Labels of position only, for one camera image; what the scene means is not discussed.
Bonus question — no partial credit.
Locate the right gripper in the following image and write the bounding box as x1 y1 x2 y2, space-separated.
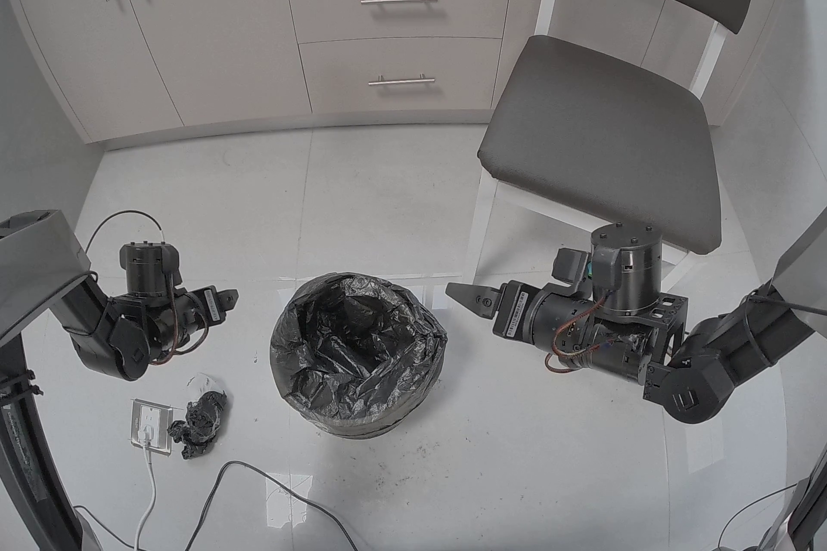
492 280 648 387

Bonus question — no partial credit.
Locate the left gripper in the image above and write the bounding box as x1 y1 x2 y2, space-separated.
150 285 225 348

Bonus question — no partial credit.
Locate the crumpled black plastic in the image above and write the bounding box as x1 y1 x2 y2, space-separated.
167 388 229 461

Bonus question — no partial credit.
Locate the black plastic bag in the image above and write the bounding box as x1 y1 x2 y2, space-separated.
269 272 448 440

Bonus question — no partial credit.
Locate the dark grey white-framed chair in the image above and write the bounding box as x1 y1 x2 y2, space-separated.
468 0 757 294

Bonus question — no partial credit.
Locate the beige cabinet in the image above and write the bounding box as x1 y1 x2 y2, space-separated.
0 0 805 152

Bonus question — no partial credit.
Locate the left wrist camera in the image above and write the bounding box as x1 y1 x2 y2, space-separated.
159 243 183 286

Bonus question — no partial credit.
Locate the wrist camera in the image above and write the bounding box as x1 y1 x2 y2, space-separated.
159 243 183 286
551 247 592 291

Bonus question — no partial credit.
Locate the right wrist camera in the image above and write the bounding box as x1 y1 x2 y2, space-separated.
551 247 592 291

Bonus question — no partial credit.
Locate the black cable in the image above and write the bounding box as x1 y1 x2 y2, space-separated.
722 485 802 551
173 461 358 551
84 210 168 252

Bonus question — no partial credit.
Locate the white power cable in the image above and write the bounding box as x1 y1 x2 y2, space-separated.
132 424 161 551

